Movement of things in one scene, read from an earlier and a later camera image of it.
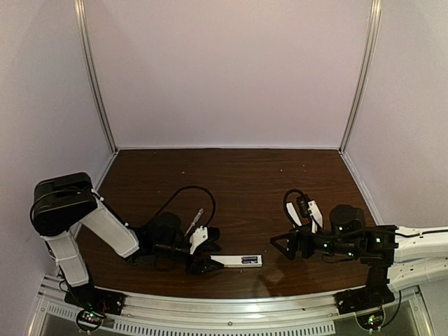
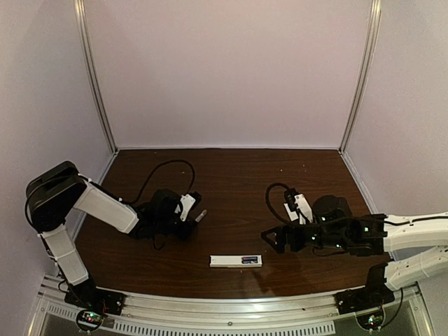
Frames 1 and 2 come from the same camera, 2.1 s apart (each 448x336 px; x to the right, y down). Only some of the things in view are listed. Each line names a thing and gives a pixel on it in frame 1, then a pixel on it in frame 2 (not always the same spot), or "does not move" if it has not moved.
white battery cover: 293,213 does not move
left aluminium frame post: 85,38 does not move
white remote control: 234,261 does not move
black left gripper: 197,259 to 189,224
